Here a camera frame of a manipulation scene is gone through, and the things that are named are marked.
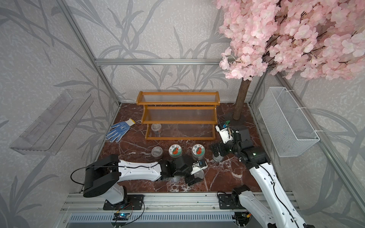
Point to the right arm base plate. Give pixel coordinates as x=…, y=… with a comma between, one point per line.
x=226, y=202

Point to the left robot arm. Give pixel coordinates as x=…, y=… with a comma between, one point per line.
x=102, y=177

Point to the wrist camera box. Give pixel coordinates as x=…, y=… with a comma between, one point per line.
x=198, y=166
x=224, y=132

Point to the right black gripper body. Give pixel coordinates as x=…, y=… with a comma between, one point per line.
x=229, y=147

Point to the aluminium front rail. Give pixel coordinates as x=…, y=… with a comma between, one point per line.
x=152, y=202

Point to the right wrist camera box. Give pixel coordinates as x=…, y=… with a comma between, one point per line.
x=224, y=132

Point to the left circuit board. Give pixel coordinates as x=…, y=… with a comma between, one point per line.
x=120, y=216

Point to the aluminium wall frame bar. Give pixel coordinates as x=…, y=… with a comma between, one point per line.
x=142, y=62

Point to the clear acrylic wall shelf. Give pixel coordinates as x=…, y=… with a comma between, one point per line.
x=53, y=127

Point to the circuit board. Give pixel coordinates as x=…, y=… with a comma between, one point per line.
x=120, y=216
x=242, y=217

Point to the orange wooden three-tier shelf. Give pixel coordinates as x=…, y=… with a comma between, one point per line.
x=183, y=115

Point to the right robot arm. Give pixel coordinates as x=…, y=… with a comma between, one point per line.
x=280, y=212

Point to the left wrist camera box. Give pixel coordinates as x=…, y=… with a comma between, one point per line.
x=198, y=166

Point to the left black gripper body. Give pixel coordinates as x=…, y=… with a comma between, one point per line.
x=189, y=180

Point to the tomato lid jar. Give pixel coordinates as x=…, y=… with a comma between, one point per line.
x=175, y=151
x=198, y=152

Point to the right circuit board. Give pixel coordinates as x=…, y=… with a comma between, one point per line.
x=242, y=217

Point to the white wire mesh basket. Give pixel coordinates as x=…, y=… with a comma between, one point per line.
x=290, y=130

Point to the blue white work glove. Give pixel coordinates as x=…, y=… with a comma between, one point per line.
x=118, y=130

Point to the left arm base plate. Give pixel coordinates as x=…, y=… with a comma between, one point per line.
x=131, y=202

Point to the pink cherry blossom tree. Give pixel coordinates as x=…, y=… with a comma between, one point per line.
x=317, y=39

